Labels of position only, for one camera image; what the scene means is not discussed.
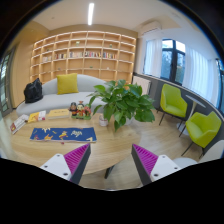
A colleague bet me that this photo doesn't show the far lime green chair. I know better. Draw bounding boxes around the far lime green chair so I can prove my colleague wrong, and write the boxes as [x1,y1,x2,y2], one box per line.
[160,84,188,120]

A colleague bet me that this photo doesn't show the yellow book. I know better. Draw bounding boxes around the yellow book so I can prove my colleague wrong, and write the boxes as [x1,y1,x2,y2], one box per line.
[48,109,69,119]

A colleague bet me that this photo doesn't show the near lime green chair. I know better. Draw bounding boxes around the near lime green chair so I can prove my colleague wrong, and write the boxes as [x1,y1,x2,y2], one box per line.
[182,111,222,156]

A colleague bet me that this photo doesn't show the white sheer curtain left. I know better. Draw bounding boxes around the white sheer curtain left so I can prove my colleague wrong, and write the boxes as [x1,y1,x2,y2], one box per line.
[143,39,162,77]

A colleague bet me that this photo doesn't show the yellow cushion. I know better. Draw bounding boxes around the yellow cushion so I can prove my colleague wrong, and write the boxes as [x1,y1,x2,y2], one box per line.
[57,73,78,95]

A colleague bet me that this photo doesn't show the grey curved sofa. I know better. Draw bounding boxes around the grey curved sofa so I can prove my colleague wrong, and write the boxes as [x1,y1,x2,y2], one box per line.
[16,74,105,116]

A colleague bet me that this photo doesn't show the yellow and white booklet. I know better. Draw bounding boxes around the yellow and white booklet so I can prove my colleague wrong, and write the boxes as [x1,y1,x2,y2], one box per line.
[28,111,46,123]

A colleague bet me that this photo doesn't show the glass door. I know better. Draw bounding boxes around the glass door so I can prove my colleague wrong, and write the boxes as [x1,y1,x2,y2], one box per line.
[0,48,15,117]

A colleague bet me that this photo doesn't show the white sheer curtain right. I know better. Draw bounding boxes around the white sheer curtain right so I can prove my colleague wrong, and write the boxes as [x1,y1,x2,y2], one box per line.
[182,47,219,106]

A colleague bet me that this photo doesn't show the red and white book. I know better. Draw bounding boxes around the red and white book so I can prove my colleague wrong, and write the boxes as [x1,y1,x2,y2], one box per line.
[10,114,29,134]

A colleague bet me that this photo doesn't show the white air conditioner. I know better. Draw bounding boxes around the white air conditioner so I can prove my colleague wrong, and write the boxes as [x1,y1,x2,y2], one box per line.
[139,21,161,35]

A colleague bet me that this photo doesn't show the blue patterned towel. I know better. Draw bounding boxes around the blue patterned towel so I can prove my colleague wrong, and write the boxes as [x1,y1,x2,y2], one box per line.
[30,127,97,142]

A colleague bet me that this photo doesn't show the black bag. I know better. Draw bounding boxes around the black bag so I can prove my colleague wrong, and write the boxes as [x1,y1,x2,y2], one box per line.
[24,78,43,103]

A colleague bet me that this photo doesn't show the lime green chair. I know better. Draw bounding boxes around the lime green chair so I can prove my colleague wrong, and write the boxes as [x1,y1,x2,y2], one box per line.
[160,84,188,120]
[182,111,222,156]

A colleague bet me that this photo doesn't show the green potted plant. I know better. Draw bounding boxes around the green potted plant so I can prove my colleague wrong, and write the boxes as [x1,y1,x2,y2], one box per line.
[89,79,155,130]

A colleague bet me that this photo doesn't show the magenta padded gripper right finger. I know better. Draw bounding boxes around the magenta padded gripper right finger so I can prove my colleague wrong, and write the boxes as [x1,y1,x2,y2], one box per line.
[130,143,183,187]

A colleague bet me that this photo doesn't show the ceiling strip light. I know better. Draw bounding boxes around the ceiling strip light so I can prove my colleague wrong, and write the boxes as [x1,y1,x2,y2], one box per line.
[88,3,95,25]

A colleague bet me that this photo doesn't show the dark framed window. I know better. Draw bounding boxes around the dark framed window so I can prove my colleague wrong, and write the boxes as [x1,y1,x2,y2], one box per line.
[161,39,185,85]

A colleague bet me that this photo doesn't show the small round side table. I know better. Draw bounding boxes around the small round side table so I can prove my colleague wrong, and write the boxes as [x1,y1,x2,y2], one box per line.
[177,95,205,135]

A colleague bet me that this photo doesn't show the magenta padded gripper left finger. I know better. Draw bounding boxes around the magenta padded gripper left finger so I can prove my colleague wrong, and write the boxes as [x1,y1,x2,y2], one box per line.
[41,144,91,184]

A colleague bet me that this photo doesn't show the colourful toy figurines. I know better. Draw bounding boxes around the colourful toy figurines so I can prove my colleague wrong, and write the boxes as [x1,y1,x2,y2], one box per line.
[69,101,91,120]

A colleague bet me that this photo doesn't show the white radiator panel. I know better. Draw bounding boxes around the white radiator panel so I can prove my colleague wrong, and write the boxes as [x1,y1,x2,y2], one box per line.
[133,76,151,94]

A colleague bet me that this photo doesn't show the white sheer curtain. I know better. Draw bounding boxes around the white sheer curtain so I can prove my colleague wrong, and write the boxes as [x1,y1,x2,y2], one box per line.
[182,47,219,106]
[143,39,162,77]

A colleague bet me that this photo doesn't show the wooden bookshelf wall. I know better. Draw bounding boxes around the wooden bookshelf wall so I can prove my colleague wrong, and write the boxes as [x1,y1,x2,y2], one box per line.
[30,31,136,83]

